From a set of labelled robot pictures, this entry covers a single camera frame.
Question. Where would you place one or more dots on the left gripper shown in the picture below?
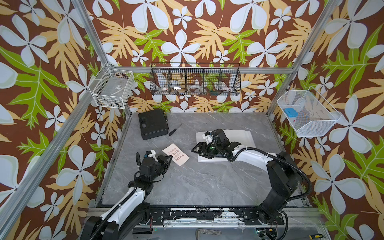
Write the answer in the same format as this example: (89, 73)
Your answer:
(161, 160)

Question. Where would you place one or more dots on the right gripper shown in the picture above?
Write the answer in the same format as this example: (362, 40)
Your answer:
(204, 151)

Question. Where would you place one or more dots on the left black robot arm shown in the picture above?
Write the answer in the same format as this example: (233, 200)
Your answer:
(131, 210)

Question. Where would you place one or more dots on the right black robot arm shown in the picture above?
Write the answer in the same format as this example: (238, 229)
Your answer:
(287, 181)

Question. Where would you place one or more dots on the black screwdriver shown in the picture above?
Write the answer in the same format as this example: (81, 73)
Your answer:
(174, 130)

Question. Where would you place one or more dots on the black plastic case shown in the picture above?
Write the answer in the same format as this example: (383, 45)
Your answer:
(153, 124)

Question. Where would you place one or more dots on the blue object in basket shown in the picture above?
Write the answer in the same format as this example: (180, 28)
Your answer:
(291, 112)

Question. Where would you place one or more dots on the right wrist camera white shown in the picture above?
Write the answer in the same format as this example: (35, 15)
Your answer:
(208, 137)

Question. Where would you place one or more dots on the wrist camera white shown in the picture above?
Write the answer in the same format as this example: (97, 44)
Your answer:
(208, 137)
(151, 153)

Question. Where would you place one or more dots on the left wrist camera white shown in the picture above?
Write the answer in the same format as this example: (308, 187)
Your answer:
(151, 153)

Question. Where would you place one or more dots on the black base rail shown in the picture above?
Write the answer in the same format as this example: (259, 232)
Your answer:
(157, 215)

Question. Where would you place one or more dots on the black wire basket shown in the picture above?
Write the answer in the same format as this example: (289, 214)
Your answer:
(195, 82)

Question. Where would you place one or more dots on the white wire basket left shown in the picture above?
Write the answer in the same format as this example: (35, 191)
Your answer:
(111, 87)

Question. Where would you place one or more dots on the white wire basket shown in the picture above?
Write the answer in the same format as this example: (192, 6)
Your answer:
(316, 115)
(111, 87)

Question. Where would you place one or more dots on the aluminium frame back bar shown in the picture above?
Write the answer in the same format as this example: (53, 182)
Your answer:
(242, 70)

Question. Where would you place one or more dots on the white wire basket right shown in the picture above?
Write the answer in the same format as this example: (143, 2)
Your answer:
(316, 115)

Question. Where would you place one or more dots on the yellow handled screwdriver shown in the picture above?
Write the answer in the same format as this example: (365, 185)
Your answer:
(315, 236)

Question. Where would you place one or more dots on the aluminium frame post left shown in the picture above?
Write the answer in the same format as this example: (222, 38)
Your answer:
(56, 143)

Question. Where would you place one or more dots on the aluminium frame post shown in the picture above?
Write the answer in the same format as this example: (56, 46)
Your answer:
(315, 32)
(56, 143)

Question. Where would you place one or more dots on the aluminium frame post right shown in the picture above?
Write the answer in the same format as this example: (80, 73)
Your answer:
(315, 32)

